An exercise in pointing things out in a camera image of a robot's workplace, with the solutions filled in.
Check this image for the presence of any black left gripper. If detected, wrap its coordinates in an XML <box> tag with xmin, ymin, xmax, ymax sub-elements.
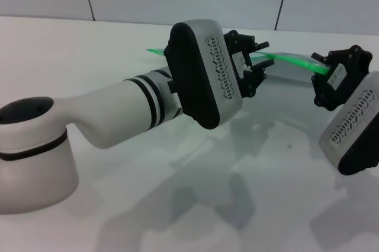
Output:
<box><xmin>222</xmin><ymin>28</ymin><xmax>275</xmax><ymax>99</ymax></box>

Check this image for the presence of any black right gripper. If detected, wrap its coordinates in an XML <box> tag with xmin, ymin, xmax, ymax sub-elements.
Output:
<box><xmin>310</xmin><ymin>44</ymin><xmax>374</xmax><ymax>111</ymax></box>

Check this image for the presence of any translucent green-zip document bag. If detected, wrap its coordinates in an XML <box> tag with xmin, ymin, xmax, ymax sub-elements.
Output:
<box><xmin>145</xmin><ymin>46</ymin><xmax>330</xmax><ymax>87</ymax></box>

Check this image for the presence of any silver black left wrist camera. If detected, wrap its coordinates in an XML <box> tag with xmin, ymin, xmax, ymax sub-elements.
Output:
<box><xmin>163</xmin><ymin>19</ymin><xmax>244</xmax><ymax>130</ymax></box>

